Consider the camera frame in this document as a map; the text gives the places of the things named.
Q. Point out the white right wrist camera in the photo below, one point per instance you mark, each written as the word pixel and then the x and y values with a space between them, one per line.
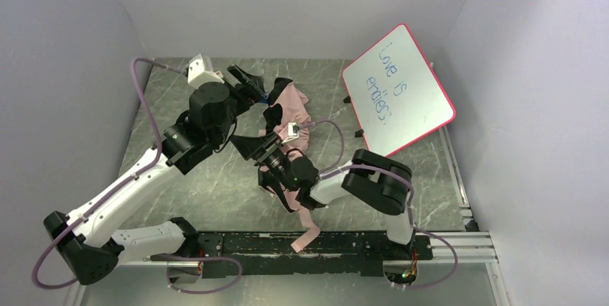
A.
pixel 289 133

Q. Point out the pink and black folding umbrella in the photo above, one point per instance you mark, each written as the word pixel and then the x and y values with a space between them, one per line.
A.
pixel 286 104

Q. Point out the red framed whiteboard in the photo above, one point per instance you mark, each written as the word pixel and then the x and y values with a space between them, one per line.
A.
pixel 396 96

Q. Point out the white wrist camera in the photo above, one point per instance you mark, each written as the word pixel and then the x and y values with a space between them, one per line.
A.
pixel 200 71
pixel 289 133

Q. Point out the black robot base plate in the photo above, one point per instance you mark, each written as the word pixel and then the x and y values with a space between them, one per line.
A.
pixel 332 252

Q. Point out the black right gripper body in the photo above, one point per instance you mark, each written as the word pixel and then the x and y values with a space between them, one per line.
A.
pixel 259 154

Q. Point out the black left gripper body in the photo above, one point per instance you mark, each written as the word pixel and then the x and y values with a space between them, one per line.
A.
pixel 245 89

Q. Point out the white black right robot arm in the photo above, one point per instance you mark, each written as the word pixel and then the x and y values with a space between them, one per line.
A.
pixel 379 182

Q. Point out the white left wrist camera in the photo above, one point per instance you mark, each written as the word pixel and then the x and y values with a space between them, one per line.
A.
pixel 200 71

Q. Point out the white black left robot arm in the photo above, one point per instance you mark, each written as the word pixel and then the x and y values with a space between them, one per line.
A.
pixel 90 239

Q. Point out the aluminium frame rail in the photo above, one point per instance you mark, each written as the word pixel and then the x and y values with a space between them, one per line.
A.
pixel 452 249

